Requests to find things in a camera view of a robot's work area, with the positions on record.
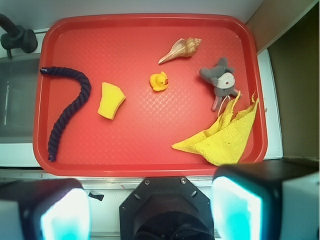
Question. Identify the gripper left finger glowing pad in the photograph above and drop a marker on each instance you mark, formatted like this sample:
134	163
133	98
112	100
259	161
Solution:
50	209

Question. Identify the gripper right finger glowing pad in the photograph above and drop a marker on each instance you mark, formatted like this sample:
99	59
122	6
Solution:
268	200

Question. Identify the yellow microfibre cloth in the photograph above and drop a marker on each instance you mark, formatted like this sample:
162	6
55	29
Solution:
225	141

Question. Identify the yellow sponge piece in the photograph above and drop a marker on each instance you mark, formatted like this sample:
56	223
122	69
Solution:
111	99

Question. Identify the red plastic tray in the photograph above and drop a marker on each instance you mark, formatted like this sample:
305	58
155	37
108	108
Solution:
124	50

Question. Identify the grey plush mouse toy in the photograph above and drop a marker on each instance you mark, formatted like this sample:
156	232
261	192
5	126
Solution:
222	78

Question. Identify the stainless steel sink basin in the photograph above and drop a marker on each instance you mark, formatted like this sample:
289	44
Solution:
18	86

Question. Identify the yellow rubber duck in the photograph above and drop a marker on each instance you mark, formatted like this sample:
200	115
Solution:
159	81

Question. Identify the beige spiral seashell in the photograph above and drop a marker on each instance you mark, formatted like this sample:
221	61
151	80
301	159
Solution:
181	48

